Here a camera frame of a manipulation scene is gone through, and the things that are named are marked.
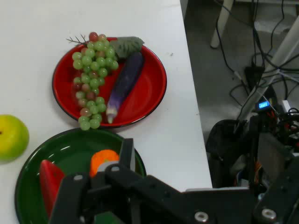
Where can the black mobile base unit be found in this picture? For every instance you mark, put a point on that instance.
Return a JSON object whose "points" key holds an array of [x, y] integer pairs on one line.
{"points": [[226, 140]]}

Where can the orange toy carrot piece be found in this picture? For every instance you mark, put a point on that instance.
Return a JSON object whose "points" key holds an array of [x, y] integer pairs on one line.
{"points": [[102, 155]]}

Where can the purple toy eggplant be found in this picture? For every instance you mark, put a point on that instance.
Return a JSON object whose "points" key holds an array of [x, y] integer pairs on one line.
{"points": [[126, 79]]}

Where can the red toy fruit slice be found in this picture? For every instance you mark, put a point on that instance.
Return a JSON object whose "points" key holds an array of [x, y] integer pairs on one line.
{"points": [[47, 179]]}

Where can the green toy piece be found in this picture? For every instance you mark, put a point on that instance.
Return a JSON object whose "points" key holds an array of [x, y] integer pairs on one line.
{"points": [[105, 218]]}

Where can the blue lit battery display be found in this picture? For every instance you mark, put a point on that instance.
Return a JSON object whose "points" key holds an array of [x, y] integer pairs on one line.
{"points": [[263, 105]]}

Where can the green toy grape bunch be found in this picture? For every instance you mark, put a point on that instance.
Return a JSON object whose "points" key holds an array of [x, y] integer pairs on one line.
{"points": [[93, 67]]}

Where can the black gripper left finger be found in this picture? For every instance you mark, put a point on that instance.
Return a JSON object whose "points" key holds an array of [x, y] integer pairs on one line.
{"points": [[140, 193]]}

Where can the green yellow toy apple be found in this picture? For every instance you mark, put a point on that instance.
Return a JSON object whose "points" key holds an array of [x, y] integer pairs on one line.
{"points": [[11, 137]]}

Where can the black power strip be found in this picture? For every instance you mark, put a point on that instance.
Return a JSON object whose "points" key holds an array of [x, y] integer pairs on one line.
{"points": [[253, 77]]}

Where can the green enamel plate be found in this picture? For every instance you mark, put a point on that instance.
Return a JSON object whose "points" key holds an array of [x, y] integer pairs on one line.
{"points": [[74, 151]]}

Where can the grey metal diagonal pole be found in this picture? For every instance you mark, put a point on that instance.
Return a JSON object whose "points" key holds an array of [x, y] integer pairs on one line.
{"points": [[280, 53]]}

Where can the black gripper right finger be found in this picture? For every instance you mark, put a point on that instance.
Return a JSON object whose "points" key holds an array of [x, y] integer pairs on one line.
{"points": [[280, 198]]}

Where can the red enamel plate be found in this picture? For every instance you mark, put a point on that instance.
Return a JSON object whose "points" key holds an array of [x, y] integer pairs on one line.
{"points": [[147, 93]]}

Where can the white table leg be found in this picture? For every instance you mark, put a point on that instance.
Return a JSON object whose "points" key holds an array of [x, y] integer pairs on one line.
{"points": [[222, 23]]}

